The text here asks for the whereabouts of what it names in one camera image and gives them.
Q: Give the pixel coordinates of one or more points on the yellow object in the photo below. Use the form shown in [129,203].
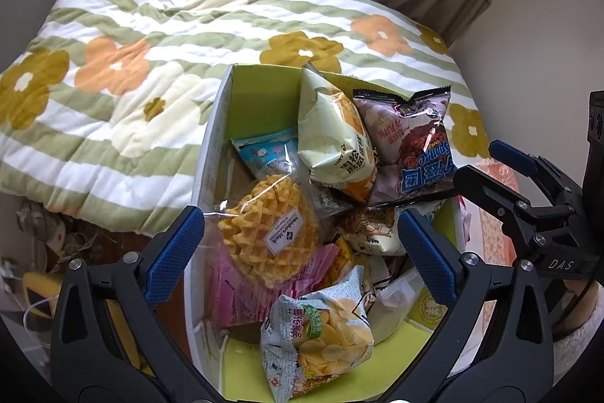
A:
[40,289]

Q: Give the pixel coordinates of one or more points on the floral striped blanket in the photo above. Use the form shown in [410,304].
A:
[141,30]

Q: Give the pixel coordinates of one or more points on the white translucent packet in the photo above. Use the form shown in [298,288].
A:
[394,299]

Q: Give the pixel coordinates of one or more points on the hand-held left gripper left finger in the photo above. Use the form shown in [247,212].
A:
[174,252]

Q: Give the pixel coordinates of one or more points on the pink snack packet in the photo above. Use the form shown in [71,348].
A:
[236,299]

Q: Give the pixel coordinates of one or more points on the cream orange snack bag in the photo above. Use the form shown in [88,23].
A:
[330,134]

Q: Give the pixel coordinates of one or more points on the grey white potato chips bag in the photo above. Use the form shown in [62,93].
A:
[321,327]

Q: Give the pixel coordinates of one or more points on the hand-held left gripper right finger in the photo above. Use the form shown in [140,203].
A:
[427,252]

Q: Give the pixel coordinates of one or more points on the orange snack packet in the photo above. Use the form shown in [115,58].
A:
[339,256]

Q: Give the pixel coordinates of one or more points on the white packet with dark print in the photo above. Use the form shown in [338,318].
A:
[373,230]

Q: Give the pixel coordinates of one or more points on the blue white snack bag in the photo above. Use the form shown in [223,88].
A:
[264,153]

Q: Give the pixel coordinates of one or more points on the clear waffle packet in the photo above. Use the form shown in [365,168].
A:
[269,233]

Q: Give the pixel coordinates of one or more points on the brown purple snack bag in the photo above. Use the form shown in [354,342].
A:
[406,138]

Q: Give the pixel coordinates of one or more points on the cardboard box with green inside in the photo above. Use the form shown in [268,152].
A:
[210,138]

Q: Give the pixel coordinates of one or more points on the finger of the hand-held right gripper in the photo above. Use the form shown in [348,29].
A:
[514,157]
[481,188]

